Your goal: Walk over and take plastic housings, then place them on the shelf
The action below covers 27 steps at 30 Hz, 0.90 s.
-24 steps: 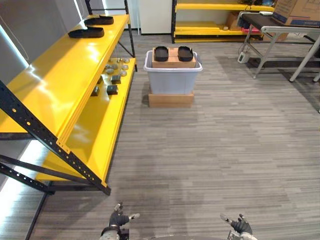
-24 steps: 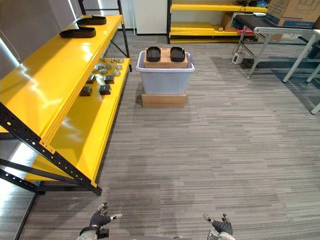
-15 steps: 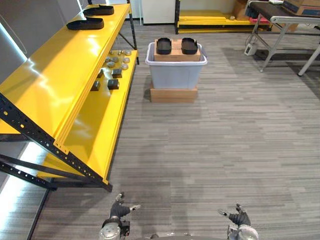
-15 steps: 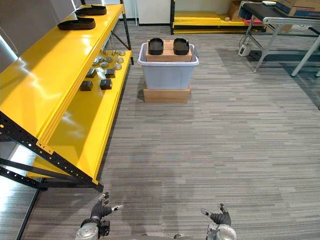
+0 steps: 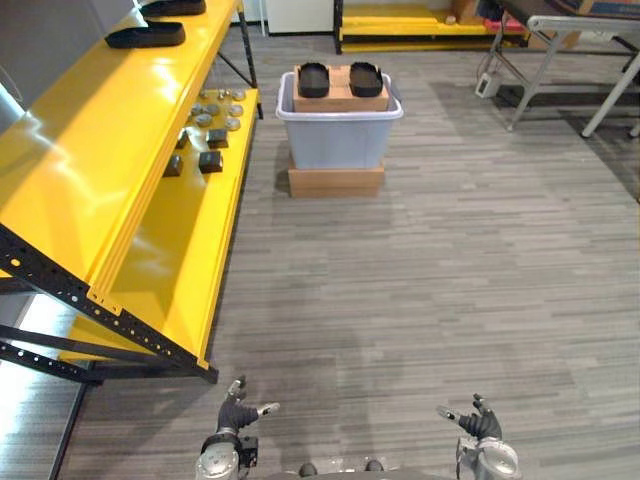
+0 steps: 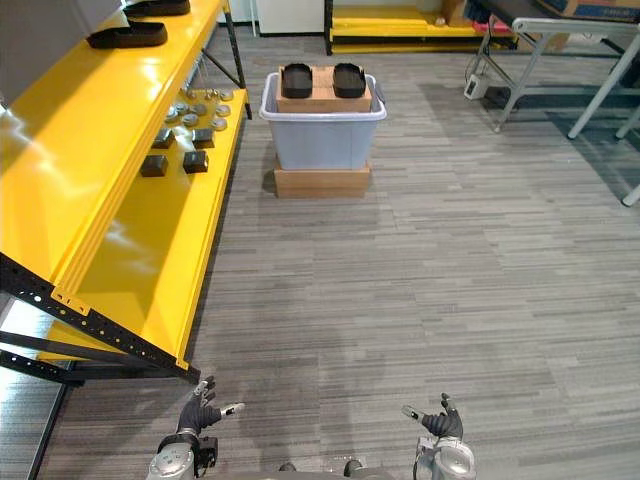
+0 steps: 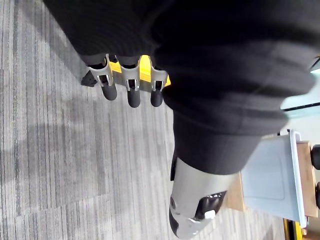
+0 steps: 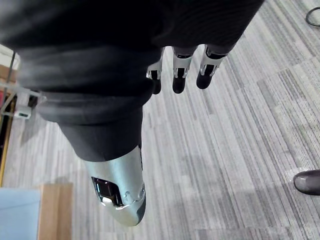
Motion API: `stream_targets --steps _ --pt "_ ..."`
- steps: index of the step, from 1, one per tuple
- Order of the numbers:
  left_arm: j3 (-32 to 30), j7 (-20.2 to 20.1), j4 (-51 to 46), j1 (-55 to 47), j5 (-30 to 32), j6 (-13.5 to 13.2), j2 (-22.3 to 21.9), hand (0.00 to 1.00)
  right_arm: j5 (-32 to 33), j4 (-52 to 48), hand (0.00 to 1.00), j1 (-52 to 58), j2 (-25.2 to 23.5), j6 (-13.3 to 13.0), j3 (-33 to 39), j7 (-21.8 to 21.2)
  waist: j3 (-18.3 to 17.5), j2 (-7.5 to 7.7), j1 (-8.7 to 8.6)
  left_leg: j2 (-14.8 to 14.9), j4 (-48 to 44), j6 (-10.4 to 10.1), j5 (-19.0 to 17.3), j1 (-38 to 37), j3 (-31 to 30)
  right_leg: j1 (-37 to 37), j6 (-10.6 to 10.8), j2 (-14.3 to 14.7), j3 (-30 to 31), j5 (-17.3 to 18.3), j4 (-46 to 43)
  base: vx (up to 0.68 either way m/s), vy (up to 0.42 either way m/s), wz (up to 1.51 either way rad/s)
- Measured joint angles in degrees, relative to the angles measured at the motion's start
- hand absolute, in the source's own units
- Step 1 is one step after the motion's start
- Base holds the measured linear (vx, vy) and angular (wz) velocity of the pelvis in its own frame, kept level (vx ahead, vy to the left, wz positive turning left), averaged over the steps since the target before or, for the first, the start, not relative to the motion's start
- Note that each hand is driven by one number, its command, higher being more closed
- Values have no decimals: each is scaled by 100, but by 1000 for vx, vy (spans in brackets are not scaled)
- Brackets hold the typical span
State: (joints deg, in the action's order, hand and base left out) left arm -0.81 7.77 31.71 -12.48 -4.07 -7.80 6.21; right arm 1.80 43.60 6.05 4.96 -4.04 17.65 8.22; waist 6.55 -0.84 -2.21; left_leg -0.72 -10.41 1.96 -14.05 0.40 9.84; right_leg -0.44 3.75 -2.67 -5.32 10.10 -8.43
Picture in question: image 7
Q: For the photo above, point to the wooden dolly board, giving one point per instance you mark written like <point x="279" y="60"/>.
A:
<point x="304" y="180"/>

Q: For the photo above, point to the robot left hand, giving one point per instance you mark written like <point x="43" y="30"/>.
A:
<point x="205" y="62"/>

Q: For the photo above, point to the black shelf foot bracket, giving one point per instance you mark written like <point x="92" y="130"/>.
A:
<point x="88" y="80"/>

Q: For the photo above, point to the pale grey plastic box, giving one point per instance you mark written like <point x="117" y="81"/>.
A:
<point x="270" y="175"/>

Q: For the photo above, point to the yellow metal frame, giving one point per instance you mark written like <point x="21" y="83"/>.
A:
<point x="287" y="230"/>

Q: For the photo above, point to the black dolly wheel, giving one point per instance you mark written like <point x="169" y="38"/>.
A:
<point x="316" y="157"/>
<point x="318" y="195"/>

